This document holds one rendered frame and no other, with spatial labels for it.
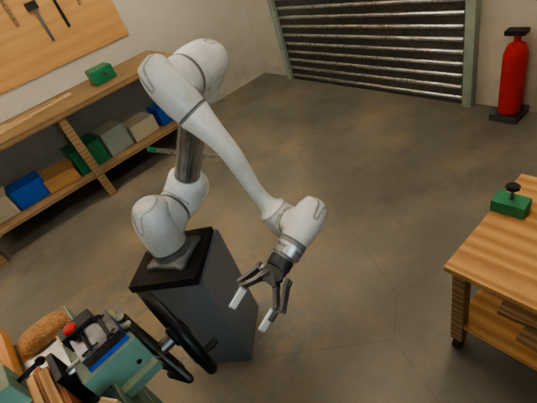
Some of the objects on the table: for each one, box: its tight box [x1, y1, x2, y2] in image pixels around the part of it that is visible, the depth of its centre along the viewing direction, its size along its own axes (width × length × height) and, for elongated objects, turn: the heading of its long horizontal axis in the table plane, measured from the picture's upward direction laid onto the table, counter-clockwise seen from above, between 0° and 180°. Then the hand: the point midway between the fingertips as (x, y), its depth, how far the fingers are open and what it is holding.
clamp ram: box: [46, 353, 87, 400], centre depth 84 cm, size 9×8×9 cm
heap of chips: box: [16, 308, 71, 364], centre depth 100 cm, size 9×14×4 cm, turn 155°
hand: (248, 315), depth 109 cm, fingers open, 13 cm apart
